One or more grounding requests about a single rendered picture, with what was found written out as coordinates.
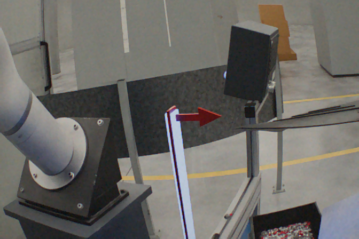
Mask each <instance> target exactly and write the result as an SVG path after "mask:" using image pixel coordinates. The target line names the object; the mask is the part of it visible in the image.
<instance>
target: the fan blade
mask: <svg viewBox="0 0 359 239"><path fill-rule="evenodd" d="M352 122H359V100H357V101H352V102H347V103H343V104H338V105H334V106H329V107H325V108H320V109H316V110H311V111H309V112H307V113H303V114H299V115H294V116H292V117H288V118H283V119H277V120H274V121H273V123H263V124H252V125H244V126H238V127H235V128H232V129H233V130H236V131H269V132H282V131H284V130H286V129H300V128H311V127H318V126H328V125H337V124H345V123H352Z"/></svg>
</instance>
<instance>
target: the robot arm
mask: <svg viewBox="0 0 359 239"><path fill-rule="evenodd" d="M0 133H1V134H2V135H3V136H4V137H5V138H6V139H8V140H9V141H10V142H11V143H12V144H13V145H14V146H15V147H16V148H17V149H18V150H19V151H20V152H21V153H23V154H24V155H25V156H26V157H27V158H28V159H29V167H30V172H31V174H32V176H33V178H34V180H35V181H36V182H37V183H38V184H39V185H40V186H41V187H43V188H44V189H47V190H52V191H56V190H62V189H64V188H66V187H68V186H70V185H71V184H72V183H73V182H74V181H75V180H76V179H77V178H78V177H79V175H80V174H81V172H82V170H83V168H84V166H85V163H86V160H87V155H88V141H87V137H86V135H85V132H84V130H83V129H82V128H81V126H80V125H79V124H78V123H77V122H76V121H74V120H73V119H70V118H65V117H64V118H58V119H54V117H53V116H52V115H51V114H50V113H49V112H48V111H47V109H46V108H45V107H44V106H43V105H42V104H41V102H40V101H39V100H38V99H37V97H36V96H35V95H34V94H33V92H32V91H31V90H30V89H29V87H28V86H27V85H26V84H25V83H24V81H23V80H22V79H21V78H20V76H19V74H18V72H17V70H16V67H15V64H14V61H13V58H12V54H11V51H10V48H9V45H8V43H7V40H6V38H5V35H4V33H3V31H2V29H1V27H0Z"/></svg>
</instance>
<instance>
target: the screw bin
mask: <svg viewBox="0 0 359 239"><path fill-rule="evenodd" d="M321 218H322V215H321V212H320V210H319V208H318V205H317V202H316V201H315V202H312V203H308V204H304V205H300V206H296V207H293V208H289V209H284V210H280V211H275V212H270V213H266V214H261V215H257V216H250V217H249V221H250V226H251V239H257V233H258V232H261V231H264V230H265V229H266V230H270V229H274V228H279V227H284V226H288V225H292V224H296V223H299V222H303V221H306V220H309V221H310V222H311V223H310V224H311V227H312V230H313V232H314V235H315V239H318V236H319V230H320V225H321Z"/></svg>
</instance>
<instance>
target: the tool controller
mask: <svg viewBox="0 0 359 239"><path fill-rule="evenodd" d="M278 39H279V29H278V28H277V27H273V26H270V25H265V24H263V23H259V22H255V21H251V20H247V21H244V22H241V23H237V24H235V25H232V26H231V32H230V42H229V52H228V61H227V69H226V75H225V82H224V90H223V93H224V94H225V95H228V96H231V97H235V98H240V99H244V100H247V101H253V102H254V100H258V101H259V103H262V102H263V100H264V98H265V97H266V95H267V93H268V92H272V93H273V92H274V89H275V87H276V82H274V79H275V71H276V61H277V51H278Z"/></svg>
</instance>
